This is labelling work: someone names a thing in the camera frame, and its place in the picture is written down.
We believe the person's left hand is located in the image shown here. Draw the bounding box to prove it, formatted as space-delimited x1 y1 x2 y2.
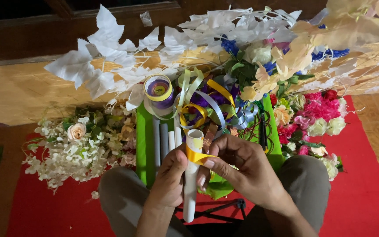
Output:
145 144 210 211

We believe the person's right hand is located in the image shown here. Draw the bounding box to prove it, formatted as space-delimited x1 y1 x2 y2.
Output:
203 134 297 215

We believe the yellow satin ribbon strip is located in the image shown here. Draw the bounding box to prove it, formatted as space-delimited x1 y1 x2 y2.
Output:
186 144 218 166

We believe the green paper-wrapped tray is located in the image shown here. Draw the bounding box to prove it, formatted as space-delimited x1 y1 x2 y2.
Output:
136 95 285 200

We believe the black hand tool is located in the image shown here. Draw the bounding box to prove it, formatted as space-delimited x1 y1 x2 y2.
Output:
259 113 269 154

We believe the black tripod stand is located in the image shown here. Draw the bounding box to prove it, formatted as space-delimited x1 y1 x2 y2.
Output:
176 198 247 224

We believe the person's left leg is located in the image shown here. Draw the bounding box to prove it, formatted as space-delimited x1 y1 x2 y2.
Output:
98 166 195 237

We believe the person's leg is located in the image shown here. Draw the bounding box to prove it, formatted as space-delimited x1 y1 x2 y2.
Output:
234 155 331 237
98 166 195 237

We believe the copper glitter ribbon strip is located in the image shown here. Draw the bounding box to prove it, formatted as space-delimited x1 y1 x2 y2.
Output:
202 122 219 155

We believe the person's right leg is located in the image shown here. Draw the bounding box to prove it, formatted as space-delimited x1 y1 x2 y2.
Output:
234 155 331 237

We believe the heap of pink and red artificial flowers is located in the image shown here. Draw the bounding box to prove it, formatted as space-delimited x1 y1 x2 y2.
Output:
269 90 349 182

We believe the heap of loose coloured ribbons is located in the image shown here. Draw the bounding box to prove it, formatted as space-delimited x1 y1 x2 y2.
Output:
143 67 259 137

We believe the purple and yellow ribbon spool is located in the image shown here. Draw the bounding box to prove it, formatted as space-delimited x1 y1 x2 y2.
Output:
143 74 175 110

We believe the heap of white artificial blossoms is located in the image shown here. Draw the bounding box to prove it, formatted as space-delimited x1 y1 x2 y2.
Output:
22 106 137 200

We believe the cream and blue flower bouquet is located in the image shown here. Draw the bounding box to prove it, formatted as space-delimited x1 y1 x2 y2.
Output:
221 33 350 102

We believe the peach artificial rose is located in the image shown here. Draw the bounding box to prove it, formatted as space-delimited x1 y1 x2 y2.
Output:
67 123 87 141

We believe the red floor mat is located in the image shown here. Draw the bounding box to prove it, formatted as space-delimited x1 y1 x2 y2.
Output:
6 95 379 237

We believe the white artificial leaf garland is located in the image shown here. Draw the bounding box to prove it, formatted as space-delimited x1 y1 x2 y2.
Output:
44 4 303 112

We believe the clear tape scrap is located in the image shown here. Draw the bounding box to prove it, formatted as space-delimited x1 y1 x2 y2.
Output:
139 11 153 27

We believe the cream artificial leaf branch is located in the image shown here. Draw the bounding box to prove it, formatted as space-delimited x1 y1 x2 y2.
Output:
271 0 379 71

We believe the dark wooden door frame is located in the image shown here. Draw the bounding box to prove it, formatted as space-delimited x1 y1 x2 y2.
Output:
0 0 328 68

